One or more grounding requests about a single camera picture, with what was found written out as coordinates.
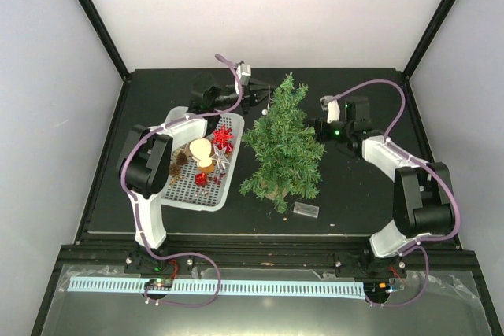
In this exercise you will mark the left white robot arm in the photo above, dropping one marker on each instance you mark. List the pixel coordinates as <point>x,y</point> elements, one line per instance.
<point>143,165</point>

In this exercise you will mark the clear plastic battery box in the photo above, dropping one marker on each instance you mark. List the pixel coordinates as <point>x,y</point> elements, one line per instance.
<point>307,210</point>

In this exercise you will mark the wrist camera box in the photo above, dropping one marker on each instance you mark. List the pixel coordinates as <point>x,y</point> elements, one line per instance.
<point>242,77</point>
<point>330,105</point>

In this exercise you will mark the black frame post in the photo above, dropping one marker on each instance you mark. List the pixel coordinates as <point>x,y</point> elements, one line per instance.
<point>97,23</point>
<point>441,12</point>

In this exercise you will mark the brown pine cone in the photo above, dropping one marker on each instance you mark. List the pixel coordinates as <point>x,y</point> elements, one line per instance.
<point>181,158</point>

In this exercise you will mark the red glitter star ornament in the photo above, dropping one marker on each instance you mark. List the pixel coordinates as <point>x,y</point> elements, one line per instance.
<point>222,136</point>

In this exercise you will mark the wooden tree base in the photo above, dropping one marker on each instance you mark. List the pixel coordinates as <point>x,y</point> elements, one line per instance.
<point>276,194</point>

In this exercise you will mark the light blue slotted cable duct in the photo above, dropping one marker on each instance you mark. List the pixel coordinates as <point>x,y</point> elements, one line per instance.
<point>224,287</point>

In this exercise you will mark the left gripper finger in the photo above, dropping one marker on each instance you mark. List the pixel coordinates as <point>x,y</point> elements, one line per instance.
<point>262,84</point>
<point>259,96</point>

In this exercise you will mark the right black frame post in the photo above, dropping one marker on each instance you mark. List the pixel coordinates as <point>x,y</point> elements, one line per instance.
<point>441,12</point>

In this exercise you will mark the white plastic basket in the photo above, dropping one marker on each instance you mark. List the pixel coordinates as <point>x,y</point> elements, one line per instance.
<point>181,190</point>

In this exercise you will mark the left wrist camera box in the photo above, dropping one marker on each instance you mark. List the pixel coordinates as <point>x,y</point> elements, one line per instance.
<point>242,77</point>

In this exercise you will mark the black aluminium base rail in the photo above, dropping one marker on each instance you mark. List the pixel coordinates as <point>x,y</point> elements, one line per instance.
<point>318,252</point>

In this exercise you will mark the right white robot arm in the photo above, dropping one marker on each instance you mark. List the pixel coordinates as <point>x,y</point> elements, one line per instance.
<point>423,205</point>

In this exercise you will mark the silver star topper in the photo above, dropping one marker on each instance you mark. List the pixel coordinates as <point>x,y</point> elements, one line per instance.
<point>220,159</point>

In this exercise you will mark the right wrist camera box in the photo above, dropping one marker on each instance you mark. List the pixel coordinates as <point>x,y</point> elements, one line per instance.
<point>330,105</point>

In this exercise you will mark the small green christmas tree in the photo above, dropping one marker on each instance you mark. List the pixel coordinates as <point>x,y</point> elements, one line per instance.
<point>285,148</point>

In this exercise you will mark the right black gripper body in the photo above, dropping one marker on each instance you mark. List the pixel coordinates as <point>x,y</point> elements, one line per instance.
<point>325,136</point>

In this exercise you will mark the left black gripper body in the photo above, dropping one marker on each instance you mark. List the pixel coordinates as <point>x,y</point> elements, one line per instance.
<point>245,98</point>

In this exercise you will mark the red gift box ornament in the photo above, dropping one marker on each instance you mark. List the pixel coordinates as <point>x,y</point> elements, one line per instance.
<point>201,179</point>

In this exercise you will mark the left black frame post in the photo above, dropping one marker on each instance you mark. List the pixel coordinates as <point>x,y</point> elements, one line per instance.
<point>97,23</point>

